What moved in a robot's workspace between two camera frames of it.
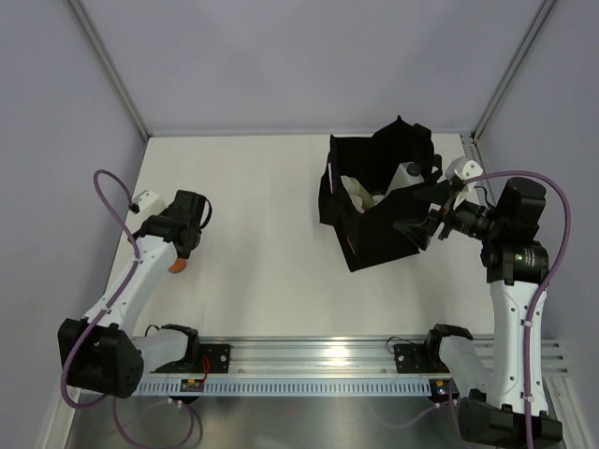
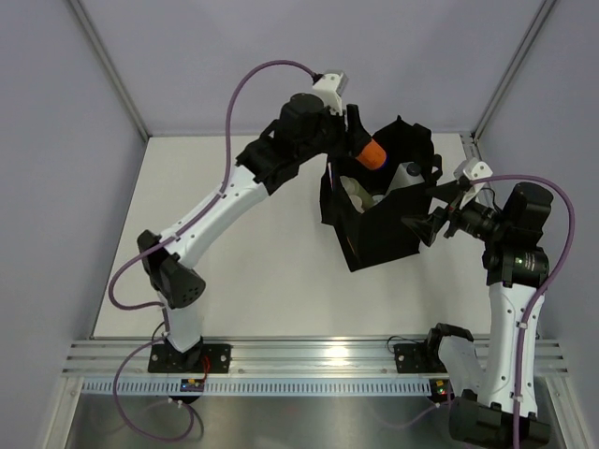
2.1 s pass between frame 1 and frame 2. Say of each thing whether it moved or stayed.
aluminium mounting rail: stayed
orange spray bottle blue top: moved
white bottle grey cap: stayed
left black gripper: moved
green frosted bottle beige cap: stayed
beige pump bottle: stayed
